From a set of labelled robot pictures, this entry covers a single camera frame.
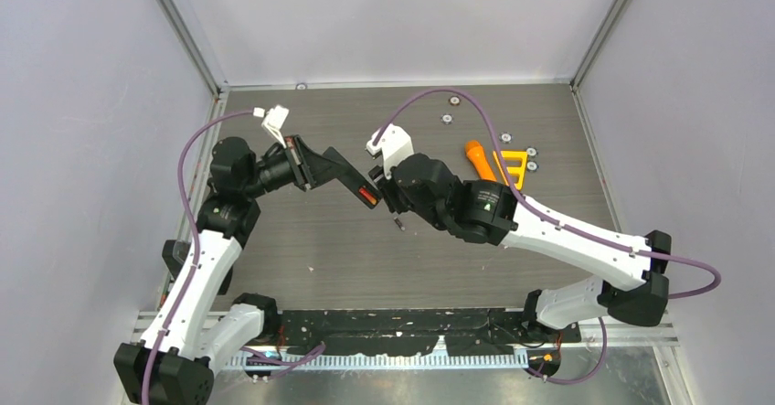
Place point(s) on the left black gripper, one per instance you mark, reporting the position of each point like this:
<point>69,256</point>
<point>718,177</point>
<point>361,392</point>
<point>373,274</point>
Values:
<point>298,154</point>

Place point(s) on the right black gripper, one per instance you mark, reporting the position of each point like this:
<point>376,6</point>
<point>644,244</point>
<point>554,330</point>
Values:
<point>378,174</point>

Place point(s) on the black remote control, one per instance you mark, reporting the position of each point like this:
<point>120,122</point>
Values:
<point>355,180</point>

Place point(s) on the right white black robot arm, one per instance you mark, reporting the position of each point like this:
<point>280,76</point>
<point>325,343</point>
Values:
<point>623,284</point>

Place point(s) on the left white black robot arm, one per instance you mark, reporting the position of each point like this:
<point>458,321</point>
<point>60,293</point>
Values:
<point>176,360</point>

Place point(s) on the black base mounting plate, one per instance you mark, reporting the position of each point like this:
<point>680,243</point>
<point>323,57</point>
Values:
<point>485,331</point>

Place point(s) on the dark clear plastic box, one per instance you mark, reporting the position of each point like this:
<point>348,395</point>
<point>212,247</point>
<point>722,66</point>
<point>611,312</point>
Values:
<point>174,254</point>

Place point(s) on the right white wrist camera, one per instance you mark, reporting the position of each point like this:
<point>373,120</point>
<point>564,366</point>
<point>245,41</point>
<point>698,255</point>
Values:
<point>393,146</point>

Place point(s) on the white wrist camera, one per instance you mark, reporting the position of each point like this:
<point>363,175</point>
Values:
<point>272,120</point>
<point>393,146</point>

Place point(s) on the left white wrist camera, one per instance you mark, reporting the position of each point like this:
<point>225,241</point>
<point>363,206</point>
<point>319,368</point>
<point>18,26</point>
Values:
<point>272,120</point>

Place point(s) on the orange plastic handle tool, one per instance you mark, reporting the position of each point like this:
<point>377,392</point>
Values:
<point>477,157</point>

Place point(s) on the yellow triangular plastic frame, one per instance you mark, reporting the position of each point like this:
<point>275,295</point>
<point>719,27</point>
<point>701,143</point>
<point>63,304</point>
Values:
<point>512,166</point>

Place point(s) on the ribbed aluminium front rail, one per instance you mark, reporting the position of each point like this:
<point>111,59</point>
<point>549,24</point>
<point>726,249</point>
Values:
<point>516,358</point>

